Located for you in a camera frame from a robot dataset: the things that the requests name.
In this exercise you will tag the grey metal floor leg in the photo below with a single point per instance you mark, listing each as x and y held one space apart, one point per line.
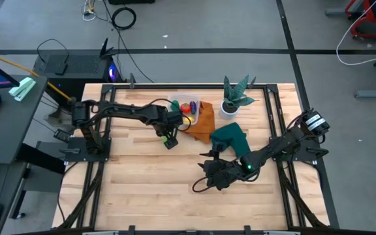
375 94
336 11

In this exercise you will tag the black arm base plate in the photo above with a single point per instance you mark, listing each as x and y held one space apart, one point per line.
77 156
315 152

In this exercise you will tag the mint green stapler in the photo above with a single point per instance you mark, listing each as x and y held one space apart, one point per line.
23 88

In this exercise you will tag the red and black chair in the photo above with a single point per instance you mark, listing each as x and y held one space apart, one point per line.
370 21

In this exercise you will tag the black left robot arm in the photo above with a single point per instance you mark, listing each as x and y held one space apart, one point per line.
126 111

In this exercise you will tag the dark green cloth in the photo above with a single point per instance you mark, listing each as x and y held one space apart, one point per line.
233 138

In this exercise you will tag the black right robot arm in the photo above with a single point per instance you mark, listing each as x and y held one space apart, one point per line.
282 145

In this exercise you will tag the white plant pot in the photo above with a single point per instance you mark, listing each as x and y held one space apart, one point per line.
228 115

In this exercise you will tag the red toy tomato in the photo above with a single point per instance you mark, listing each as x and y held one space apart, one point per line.
185 108

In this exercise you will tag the dark green toy pepper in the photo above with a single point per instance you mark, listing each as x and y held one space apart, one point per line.
175 106

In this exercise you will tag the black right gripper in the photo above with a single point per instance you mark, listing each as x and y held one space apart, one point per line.
224 173

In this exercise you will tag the black wifi antenna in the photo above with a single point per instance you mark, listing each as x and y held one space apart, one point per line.
104 49

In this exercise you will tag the orange cloth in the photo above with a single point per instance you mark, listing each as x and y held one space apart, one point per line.
206 125

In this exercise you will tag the green snake plant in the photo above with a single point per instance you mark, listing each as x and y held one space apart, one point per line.
235 94

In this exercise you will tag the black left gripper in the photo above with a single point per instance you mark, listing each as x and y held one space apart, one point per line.
170 120

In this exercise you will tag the yellow toy lemon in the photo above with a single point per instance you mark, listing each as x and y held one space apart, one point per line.
190 119

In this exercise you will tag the small black box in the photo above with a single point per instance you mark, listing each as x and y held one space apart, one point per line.
57 63

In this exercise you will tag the clear plastic tupperware container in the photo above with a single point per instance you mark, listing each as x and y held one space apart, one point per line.
184 97

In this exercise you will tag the black computer tower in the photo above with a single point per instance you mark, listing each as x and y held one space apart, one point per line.
83 65

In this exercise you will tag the dark grey desk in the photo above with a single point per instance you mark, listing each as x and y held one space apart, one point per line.
8 130

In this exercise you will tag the black aluminium rig frame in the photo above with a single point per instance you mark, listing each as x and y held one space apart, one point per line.
191 86

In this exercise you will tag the purple toy eggplant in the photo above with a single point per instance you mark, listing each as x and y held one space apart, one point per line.
193 107

